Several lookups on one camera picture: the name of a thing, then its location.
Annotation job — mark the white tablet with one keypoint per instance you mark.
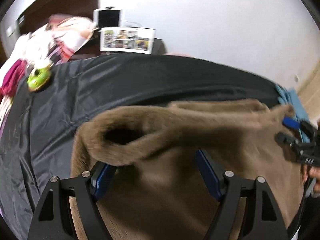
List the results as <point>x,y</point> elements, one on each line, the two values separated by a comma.
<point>108,18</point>

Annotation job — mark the person's right hand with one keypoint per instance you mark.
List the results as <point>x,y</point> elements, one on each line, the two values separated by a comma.
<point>315,177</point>

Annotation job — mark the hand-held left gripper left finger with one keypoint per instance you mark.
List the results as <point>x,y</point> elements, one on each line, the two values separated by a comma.
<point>103,182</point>

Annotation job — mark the black bed cover sheet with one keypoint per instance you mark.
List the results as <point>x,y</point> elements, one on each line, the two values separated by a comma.
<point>100,85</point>

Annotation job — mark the pinkish red garment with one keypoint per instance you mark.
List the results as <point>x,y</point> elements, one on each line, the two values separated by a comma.
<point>12,77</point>

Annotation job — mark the dark wooden headboard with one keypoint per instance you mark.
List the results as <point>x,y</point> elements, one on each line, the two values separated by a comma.
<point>50,2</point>

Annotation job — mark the brown fleece sweater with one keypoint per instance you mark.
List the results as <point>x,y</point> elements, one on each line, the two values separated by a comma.
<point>175,127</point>

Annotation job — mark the white floral quilt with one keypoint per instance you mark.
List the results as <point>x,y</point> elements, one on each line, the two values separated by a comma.
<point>30,47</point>

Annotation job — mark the beige curtain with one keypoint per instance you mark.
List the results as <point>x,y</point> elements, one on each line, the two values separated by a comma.
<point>312,92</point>

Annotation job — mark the white table lamp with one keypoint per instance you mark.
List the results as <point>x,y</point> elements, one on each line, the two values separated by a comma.
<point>11,31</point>

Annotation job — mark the small black webcam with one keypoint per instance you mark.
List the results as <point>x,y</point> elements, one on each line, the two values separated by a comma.
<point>109,7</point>

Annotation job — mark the pink striped pillow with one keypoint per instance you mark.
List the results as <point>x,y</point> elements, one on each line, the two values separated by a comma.
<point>72,35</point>

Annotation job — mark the green plastic toy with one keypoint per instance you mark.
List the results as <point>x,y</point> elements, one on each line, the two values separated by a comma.
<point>37,78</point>

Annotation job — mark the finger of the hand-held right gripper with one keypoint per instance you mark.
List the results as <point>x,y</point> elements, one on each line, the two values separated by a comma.
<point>290,123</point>
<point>283,138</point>

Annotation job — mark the blue fleece garment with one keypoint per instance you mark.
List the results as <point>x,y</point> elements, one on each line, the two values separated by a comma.
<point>295,102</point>

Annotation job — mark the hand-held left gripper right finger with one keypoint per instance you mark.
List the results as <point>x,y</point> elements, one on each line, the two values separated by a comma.
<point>208,177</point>

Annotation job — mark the photo collage frame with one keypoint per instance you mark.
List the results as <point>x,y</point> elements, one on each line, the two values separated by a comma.
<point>127,40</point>

